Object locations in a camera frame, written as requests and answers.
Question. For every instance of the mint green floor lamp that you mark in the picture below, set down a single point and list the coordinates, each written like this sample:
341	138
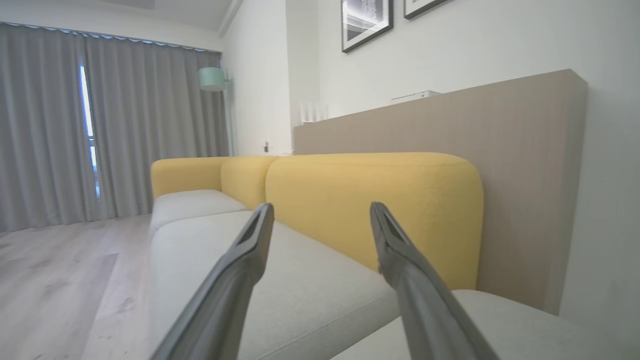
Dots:
212	79

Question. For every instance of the white ribbed object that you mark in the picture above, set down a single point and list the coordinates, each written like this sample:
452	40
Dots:
313	114

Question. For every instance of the small grey sofa seat cushion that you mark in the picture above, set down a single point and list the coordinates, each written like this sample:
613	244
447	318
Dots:
190	205

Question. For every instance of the flat white box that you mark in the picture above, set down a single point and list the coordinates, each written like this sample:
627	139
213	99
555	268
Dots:
415	96

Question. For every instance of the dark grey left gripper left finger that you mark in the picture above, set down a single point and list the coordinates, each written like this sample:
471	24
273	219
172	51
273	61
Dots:
225	300

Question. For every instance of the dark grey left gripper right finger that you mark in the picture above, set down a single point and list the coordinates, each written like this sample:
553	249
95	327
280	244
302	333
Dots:
425	310

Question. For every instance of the large yellow sofa backrest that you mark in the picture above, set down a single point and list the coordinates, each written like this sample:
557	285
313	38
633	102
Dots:
360	200

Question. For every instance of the large black framed picture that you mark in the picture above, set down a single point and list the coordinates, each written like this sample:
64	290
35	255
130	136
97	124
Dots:
366	20

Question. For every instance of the wide grey sofa seat cushion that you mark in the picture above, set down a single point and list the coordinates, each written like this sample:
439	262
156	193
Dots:
525	330

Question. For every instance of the yellow sofa end backrest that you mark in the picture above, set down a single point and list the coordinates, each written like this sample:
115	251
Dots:
185	175

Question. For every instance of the beige partition panel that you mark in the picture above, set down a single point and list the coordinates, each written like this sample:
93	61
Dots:
525	150

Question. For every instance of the small black framed picture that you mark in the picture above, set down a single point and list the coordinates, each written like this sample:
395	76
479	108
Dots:
420	6

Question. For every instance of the grey curtain panel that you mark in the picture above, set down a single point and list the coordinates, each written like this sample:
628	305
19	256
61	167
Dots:
155	125
40	130

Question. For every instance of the narrow yellow sofa backrest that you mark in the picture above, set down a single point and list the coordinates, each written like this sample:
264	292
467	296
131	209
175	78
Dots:
245	180

